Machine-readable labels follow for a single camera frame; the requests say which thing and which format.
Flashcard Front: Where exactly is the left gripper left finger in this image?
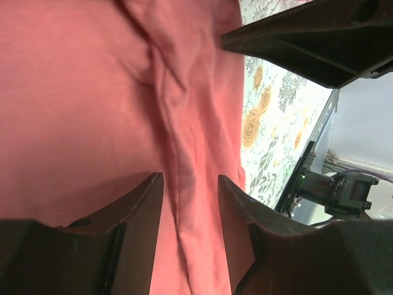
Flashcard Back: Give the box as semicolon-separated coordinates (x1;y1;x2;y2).
1;173;163;294

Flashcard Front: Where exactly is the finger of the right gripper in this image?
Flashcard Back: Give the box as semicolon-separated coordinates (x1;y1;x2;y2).
222;0;392;89

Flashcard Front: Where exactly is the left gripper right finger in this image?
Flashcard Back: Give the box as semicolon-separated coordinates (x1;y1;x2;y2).
218;175;392;294

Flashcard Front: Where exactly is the pink red t shirt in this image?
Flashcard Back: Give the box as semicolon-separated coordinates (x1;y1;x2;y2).
1;1;244;294

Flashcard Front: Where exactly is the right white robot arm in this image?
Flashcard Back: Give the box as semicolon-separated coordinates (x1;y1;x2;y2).
222;0;392;220

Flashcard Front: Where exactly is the floral table mat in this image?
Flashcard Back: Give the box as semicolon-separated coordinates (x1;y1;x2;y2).
238;0;335;210

